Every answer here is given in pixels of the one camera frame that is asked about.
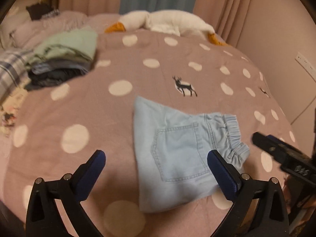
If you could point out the white wall power strip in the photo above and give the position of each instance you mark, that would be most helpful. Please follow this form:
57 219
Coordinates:
306 65

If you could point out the light blue denim pants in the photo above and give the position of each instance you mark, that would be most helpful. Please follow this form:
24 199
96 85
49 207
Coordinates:
171 150

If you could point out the lavender pillow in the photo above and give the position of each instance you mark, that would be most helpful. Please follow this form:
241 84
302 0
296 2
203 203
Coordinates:
19 31

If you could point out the white goose plush toy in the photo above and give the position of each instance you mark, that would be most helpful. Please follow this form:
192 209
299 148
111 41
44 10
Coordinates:
174 22

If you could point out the stack of folded clothes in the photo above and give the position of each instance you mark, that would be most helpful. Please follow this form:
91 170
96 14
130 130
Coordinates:
61 57

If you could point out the pink polka dot bedspread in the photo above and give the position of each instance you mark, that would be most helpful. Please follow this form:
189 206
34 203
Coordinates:
59 128

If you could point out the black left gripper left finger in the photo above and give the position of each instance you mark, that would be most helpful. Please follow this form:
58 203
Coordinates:
43 217

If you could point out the black garment on pillow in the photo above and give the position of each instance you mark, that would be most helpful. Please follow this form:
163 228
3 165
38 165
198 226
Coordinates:
41 10

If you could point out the plaid flannel cloth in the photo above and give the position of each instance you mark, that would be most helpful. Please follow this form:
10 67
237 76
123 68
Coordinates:
13 67

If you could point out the pink curtain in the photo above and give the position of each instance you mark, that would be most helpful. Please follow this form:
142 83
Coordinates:
226 16

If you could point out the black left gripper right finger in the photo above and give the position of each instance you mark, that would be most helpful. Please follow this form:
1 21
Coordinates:
270 217

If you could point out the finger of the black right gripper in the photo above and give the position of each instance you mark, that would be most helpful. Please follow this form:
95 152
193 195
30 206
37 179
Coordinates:
291 160

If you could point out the floral patterned cloth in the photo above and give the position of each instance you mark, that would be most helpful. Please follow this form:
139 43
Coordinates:
10 109

